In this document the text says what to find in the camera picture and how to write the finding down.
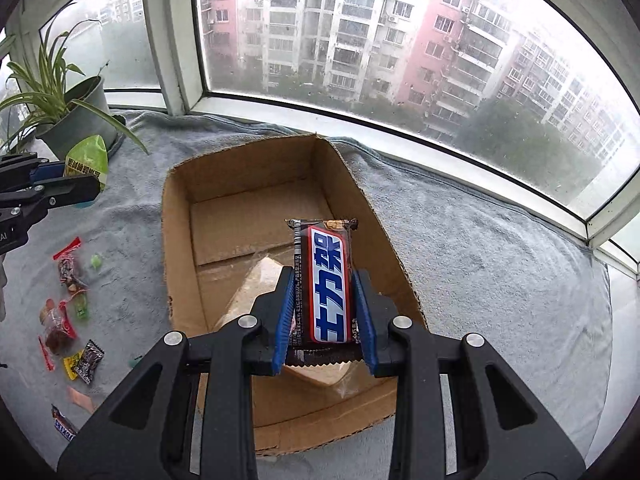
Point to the wrapped sliced bread packet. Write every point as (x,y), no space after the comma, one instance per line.
(255,285)

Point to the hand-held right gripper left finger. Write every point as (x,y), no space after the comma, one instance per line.
(282,320)

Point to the pink wrapped candy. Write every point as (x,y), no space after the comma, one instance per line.
(80,400)

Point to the black yellow snack packet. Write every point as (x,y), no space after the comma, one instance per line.
(87,360)

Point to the cardboard box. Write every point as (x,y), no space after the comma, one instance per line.
(240,180)

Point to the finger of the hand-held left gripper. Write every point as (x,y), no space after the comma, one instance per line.
(47,171)
(70,192)

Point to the tiny green candy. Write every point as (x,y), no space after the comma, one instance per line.
(95,261)

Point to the small brown chocolate bar packet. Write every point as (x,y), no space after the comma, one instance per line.
(64,425)

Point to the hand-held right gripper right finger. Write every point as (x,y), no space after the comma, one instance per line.
(364,320)

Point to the white window frame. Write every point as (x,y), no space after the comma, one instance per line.
(175,35)

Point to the green snack packet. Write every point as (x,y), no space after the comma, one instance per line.
(87,157)

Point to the potted spider plant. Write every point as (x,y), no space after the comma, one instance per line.
(75,120)

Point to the green wrapped candy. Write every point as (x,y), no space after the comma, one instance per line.
(82,308)

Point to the apartment buildings outside window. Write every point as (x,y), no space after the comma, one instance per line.
(350,35)

